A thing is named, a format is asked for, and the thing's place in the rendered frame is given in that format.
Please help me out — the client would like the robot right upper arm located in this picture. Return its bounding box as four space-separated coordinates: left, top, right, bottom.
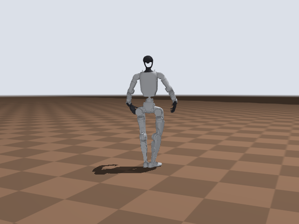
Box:
156 72 172 92

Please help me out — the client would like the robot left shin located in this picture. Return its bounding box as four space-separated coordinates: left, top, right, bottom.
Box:
139 134 147 162

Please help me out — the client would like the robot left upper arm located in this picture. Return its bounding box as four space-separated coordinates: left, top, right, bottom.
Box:
128 73 140 94

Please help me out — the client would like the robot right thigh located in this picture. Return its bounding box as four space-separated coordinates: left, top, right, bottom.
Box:
151 106 164 141

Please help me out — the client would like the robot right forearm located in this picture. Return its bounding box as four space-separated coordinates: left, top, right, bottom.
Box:
169 89 178 102

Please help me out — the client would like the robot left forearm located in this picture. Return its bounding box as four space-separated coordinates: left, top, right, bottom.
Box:
126 92 132 105

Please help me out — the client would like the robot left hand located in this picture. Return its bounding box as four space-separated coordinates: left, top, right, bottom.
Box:
126 103 138 114

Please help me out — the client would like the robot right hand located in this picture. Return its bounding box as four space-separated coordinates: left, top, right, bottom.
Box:
170 101 177 113

